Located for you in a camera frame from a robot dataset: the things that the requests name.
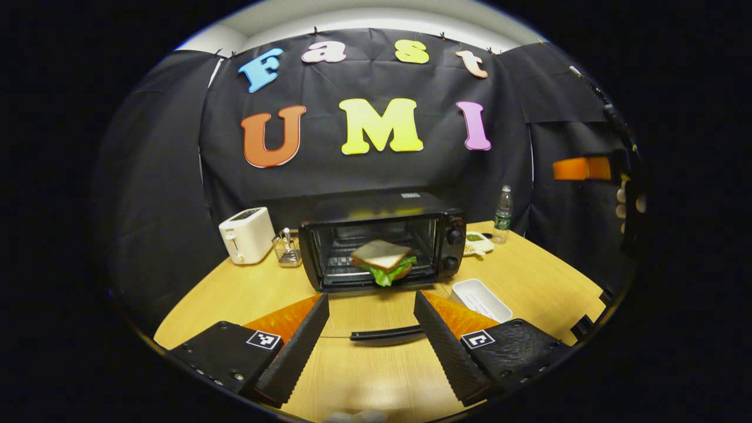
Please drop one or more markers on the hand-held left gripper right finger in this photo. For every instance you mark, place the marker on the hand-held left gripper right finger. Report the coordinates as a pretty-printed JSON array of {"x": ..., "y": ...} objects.
[{"x": 447, "y": 349}]

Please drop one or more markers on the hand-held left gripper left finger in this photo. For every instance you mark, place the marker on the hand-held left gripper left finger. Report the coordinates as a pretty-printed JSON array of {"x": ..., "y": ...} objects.
[{"x": 296, "y": 349}]

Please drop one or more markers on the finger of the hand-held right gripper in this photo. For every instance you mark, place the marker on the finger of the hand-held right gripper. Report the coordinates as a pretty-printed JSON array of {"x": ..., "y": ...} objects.
[{"x": 573, "y": 168}]

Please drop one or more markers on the toast sandwich with lettuce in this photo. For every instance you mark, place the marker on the toast sandwich with lettuce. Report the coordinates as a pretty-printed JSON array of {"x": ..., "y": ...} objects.
[{"x": 382, "y": 254}]

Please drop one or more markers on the black electric oven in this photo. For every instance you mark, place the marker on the black electric oven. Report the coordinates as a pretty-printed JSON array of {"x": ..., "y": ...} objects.
[{"x": 382, "y": 205}]

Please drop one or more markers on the white rectangular tray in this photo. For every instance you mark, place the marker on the white rectangular tray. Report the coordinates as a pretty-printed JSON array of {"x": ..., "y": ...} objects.
[{"x": 482, "y": 299}]

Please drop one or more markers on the clear plastic water bottle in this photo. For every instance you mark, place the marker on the clear plastic water bottle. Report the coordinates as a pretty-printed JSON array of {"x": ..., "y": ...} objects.
[{"x": 503, "y": 217}]

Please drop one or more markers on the small white dish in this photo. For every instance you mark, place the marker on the small white dish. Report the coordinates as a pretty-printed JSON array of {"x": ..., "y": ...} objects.
[{"x": 477, "y": 242}]

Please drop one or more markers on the white toaster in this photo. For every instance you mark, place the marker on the white toaster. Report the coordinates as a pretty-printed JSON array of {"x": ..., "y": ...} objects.
[{"x": 249, "y": 235}]

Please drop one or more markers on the black backdrop cloth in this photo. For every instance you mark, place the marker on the black backdrop cloth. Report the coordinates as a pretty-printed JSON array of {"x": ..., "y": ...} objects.
[{"x": 364, "y": 173}]

